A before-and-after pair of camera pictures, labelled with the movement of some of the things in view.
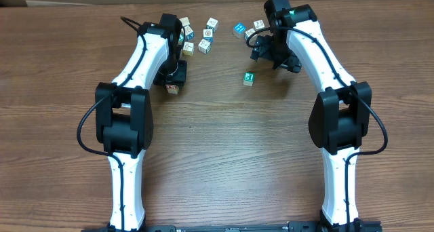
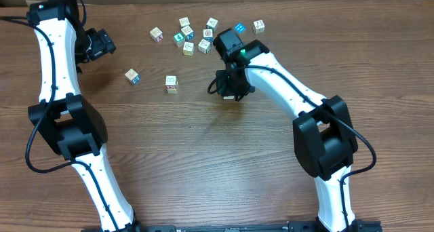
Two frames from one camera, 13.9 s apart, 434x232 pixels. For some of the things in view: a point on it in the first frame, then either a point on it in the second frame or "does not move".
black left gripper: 180,77 to 103,41
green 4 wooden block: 181,39 does not move
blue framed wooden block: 207,34 does not move
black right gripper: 263,51 to 224,89
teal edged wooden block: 212,24 does not move
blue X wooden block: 188,32 does not move
